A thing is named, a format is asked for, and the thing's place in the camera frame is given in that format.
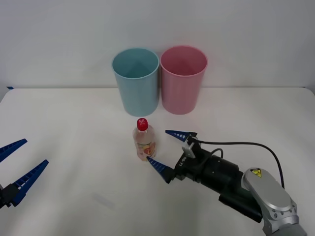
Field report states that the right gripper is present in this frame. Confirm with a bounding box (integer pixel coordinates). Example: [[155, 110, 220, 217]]
[[146, 129, 210, 184]]

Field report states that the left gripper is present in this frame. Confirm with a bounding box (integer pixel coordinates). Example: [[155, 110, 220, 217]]
[[0, 138, 50, 209]]

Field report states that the clear bottle with red cap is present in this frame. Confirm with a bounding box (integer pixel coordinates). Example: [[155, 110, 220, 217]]
[[132, 118, 158, 162]]

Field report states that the pink plastic bin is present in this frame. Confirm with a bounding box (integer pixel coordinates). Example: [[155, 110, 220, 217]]
[[159, 45, 209, 116]]

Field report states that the pale blue plastic bin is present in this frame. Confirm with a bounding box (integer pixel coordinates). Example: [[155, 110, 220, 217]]
[[112, 47, 159, 117]]

